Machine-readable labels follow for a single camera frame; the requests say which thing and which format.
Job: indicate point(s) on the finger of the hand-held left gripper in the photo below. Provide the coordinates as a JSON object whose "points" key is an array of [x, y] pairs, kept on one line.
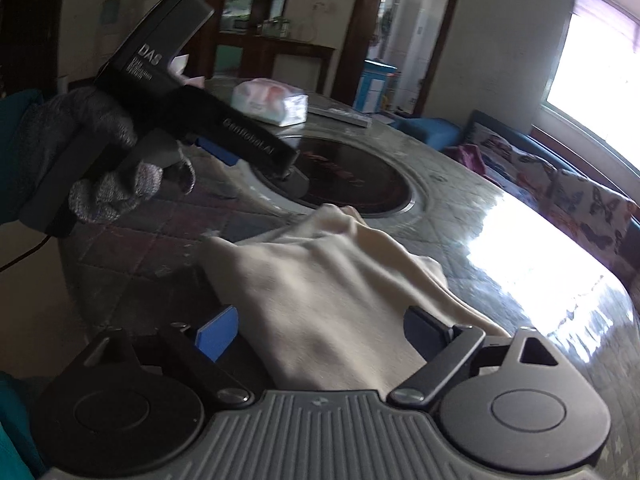
{"points": [[217, 152]]}

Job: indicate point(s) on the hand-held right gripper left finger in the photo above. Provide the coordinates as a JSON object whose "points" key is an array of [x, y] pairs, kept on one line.
{"points": [[215, 336]]}

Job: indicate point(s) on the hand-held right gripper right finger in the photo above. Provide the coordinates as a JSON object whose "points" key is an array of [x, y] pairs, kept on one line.
{"points": [[422, 329]]}

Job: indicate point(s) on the cream garment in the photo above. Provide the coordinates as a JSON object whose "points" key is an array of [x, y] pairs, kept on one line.
{"points": [[325, 285]]}

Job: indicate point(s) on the person's left hand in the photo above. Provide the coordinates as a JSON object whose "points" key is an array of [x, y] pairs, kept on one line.
{"points": [[60, 110]]}

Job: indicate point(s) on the dark wooden display shelf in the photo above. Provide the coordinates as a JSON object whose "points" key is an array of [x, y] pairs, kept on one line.
{"points": [[235, 0]]}

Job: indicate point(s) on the dark wooden cabinet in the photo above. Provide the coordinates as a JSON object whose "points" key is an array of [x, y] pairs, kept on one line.
{"points": [[300, 65]]}

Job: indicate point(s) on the grey remote control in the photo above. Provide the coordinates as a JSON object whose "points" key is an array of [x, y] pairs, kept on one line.
{"points": [[345, 116]]}

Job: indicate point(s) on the black round induction cooktop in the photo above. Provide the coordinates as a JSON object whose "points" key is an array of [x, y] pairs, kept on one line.
{"points": [[360, 180]]}

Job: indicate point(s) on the blue white cabinet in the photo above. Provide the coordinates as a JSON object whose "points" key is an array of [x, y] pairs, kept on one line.
{"points": [[372, 90]]}

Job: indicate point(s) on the magenta cloth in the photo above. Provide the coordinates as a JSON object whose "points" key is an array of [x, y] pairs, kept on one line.
{"points": [[465, 157]]}

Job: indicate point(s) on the butterfly print cushion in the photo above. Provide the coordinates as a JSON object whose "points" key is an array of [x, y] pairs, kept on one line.
{"points": [[595, 215], [515, 160]]}

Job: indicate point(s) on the blue sofa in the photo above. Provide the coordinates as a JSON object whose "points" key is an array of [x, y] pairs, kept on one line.
{"points": [[435, 132]]}

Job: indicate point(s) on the person's teal clothing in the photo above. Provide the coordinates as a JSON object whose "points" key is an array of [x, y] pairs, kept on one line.
{"points": [[10, 435]]}

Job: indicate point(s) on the window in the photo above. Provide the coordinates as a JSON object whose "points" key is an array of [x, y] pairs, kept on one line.
{"points": [[600, 75]]}

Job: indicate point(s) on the dark wooden door frame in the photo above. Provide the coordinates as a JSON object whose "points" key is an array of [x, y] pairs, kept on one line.
{"points": [[360, 35]]}

